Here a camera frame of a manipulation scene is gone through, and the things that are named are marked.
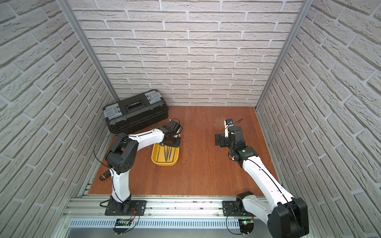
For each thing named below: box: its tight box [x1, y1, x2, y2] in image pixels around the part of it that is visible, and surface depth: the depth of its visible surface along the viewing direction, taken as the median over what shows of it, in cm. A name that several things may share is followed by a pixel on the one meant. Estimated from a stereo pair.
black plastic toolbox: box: [102, 89, 170, 135], surface depth 97 cm
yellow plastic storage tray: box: [151, 133, 181, 167], surface depth 94 cm
